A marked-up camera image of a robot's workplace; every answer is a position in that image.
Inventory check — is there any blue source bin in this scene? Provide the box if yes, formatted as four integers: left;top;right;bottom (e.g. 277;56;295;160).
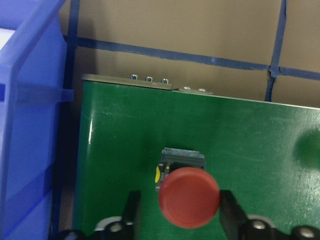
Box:
0;0;74;240

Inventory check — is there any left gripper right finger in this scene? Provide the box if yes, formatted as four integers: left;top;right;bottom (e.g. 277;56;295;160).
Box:
219;190;248;237

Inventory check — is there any red push button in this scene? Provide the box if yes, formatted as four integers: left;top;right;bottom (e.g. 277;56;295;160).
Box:
154;147;220;229

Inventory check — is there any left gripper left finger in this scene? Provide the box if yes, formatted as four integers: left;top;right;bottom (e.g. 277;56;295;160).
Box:
121;190;141;226

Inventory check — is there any green conveyor belt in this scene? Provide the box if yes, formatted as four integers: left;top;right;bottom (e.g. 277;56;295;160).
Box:
72;74;320;240

